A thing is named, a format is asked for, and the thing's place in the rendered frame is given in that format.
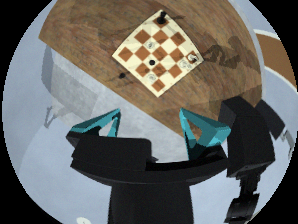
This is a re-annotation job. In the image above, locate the brown and cream chessboard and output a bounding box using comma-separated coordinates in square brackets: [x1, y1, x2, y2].
[112, 10, 204, 97]

